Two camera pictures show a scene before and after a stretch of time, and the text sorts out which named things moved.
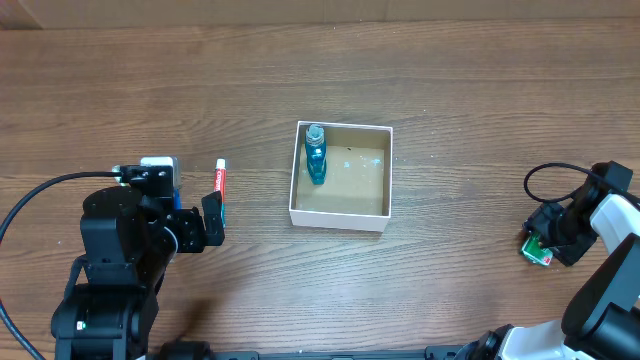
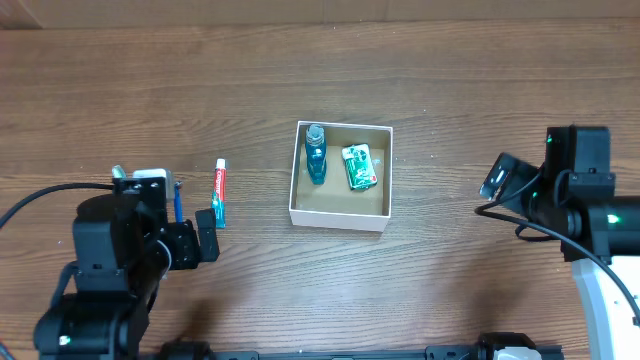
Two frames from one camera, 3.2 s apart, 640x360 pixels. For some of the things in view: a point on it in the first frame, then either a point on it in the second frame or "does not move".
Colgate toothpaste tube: x=220 y=185 does not move
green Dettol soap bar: x=534 y=251 -> x=360 y=166
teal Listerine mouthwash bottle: x=316 y=153 does not move
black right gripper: x=545 y=232 -> x=507 y=176
